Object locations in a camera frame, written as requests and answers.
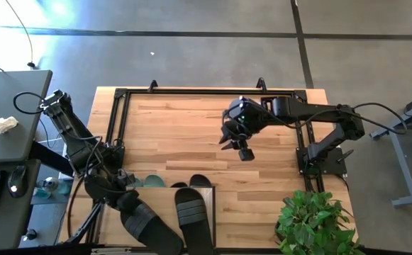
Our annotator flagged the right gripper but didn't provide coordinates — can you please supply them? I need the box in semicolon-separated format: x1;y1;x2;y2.
218;97;274;150

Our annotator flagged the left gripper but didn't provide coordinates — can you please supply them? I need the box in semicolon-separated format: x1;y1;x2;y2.
84;172;141;213

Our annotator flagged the clear green bottle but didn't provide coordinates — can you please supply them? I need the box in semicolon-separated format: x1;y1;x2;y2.
33;176;72;200

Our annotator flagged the black computer mouse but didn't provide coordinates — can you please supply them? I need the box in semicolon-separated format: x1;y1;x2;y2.
7;164;28;198

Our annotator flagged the green leafy plant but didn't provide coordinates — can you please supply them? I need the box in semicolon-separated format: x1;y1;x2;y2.
274;189;366;255

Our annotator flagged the grey desk top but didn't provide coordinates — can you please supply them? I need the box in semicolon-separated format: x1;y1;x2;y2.
0;159;42;252
0;69;53;164

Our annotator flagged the crumpled white tissue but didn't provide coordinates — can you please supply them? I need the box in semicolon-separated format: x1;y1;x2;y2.
0;115;20;138

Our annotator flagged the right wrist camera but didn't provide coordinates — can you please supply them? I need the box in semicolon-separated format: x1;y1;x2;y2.
239;147;256;162

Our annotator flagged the black cable loop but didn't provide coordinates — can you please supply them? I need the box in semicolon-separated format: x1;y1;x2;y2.
66;175;86;239

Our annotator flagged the black aluminium table frame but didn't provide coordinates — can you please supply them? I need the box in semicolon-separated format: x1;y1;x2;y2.
63;86;348;255

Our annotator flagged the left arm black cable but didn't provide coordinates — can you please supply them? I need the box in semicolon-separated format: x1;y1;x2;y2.
13;91;50;116

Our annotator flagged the thin black floor cable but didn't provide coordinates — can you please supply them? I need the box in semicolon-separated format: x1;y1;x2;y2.
4;0;38;70

